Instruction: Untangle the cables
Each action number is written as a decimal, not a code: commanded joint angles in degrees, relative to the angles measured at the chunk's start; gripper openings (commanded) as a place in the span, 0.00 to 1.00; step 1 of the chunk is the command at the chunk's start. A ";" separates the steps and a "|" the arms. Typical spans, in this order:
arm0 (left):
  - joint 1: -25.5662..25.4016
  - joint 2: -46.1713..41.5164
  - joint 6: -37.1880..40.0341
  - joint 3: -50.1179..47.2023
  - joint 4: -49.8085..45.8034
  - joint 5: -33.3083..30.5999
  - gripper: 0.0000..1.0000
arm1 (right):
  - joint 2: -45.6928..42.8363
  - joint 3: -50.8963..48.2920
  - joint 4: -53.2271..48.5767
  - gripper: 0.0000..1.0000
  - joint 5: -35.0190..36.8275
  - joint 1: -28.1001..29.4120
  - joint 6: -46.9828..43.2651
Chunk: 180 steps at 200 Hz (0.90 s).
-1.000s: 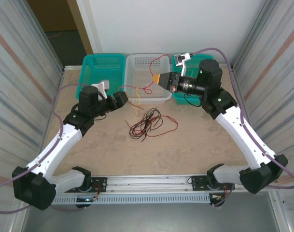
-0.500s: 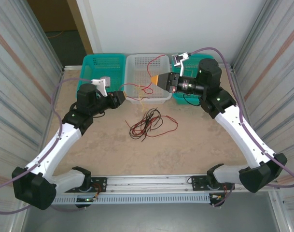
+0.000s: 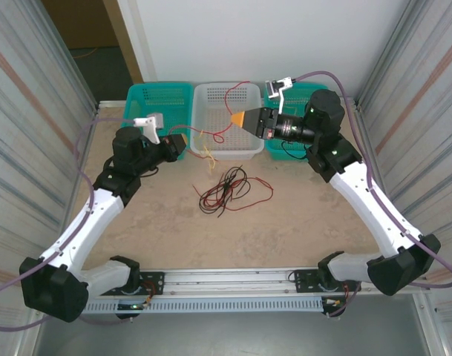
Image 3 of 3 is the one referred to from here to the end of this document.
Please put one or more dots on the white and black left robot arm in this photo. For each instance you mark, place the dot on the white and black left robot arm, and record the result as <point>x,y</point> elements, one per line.
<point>99,219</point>

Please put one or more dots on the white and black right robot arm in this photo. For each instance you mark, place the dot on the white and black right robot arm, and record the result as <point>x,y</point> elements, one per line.
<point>374,211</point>

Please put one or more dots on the teal plastic basket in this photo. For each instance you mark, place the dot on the teal plastic basket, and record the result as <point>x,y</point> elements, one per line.
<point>272,148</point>
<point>155,96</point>

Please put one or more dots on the white plastic basket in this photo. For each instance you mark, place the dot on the white plastic basket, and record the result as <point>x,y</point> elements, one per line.
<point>218,150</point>

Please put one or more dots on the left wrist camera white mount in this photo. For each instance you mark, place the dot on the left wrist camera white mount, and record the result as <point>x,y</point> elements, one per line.
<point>151,128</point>

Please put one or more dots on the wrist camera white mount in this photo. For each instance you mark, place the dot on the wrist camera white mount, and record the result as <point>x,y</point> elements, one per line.
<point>281,87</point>
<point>151,128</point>

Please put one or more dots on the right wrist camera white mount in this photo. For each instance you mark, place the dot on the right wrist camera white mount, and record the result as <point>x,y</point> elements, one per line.
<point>281,87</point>

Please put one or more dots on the striped enclosure panel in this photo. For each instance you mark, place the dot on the striped enclosure panel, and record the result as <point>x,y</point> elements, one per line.
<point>426,92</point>
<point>25,111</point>

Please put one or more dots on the brown wooden door frame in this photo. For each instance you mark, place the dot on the brown wooden door frame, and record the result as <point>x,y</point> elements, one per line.
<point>123,37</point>

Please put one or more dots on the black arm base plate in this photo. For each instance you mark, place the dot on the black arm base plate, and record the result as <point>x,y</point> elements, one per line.
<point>153,283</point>
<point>307,282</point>

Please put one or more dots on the aluminium mounting rail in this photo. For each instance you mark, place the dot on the aluminium mounting rail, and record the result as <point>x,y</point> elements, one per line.
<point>229,280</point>

